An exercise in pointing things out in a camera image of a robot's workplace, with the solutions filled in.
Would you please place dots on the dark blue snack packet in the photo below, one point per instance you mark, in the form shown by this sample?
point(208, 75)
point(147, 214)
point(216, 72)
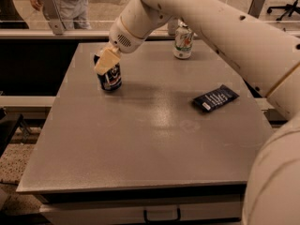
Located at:
point(215, 99)

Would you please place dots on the white green soda can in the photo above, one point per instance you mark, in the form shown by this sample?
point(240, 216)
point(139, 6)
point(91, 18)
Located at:
point(183, 41)

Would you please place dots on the left metal glass bracket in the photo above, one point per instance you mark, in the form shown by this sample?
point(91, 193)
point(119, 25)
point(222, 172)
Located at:
point(53, 17)

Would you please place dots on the blue pepsi can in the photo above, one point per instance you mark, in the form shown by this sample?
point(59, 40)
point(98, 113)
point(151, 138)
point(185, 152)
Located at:
point(111, 80)

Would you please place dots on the black furniture at left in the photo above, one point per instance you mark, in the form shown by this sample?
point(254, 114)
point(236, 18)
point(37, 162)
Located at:
point(9, 122)

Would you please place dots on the middle metal glass bracket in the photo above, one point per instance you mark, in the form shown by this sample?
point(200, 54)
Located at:
point(172, 26)

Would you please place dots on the white drawer with black handle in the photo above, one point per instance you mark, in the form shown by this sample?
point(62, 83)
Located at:
point(201, 210)

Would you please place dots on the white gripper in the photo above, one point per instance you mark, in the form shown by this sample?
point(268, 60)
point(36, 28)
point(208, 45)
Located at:
point(124, 38)

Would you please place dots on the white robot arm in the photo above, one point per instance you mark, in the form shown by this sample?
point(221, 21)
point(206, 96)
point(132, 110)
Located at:
point(266, 57)

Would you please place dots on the metal glass bracket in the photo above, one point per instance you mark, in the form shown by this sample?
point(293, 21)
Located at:
point(53, 17)
point(172, 26)
point(255, 8)

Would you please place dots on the right metal glass bracket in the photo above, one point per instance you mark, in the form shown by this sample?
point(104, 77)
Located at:
point(255, 8)

